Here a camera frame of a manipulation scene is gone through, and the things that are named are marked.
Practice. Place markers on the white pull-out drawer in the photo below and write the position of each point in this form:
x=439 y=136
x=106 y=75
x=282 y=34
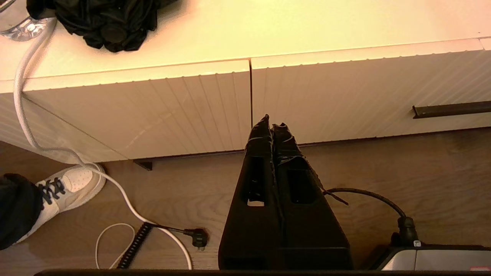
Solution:
x=460 y=76

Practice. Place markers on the white sneaker with dark laces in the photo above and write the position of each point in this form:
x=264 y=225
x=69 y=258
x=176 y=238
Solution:
x=76 y=180

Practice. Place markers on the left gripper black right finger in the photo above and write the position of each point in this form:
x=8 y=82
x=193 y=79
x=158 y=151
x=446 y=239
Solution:
x=314 y=237

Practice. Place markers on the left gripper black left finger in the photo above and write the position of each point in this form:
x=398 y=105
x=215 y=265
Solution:
x=253 y=230

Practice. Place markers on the clear glass vessel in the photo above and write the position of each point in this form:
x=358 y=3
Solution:
x=23 y=30

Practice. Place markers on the white low cabinet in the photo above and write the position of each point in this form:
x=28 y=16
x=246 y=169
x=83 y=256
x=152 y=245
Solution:
x=268 y=30

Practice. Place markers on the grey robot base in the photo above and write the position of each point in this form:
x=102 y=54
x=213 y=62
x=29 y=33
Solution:
x=441 y=258

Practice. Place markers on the black cloth pile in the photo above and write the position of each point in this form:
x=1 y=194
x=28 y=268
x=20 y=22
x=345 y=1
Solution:
x=107 y=23

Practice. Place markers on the dark trouser leg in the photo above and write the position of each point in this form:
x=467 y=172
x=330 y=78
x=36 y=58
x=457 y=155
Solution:
x=19 y=211

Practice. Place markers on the white ribbed cabinet front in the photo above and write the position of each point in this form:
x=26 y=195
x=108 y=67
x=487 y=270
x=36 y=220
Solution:
x=172 y=111
x=345 y=96

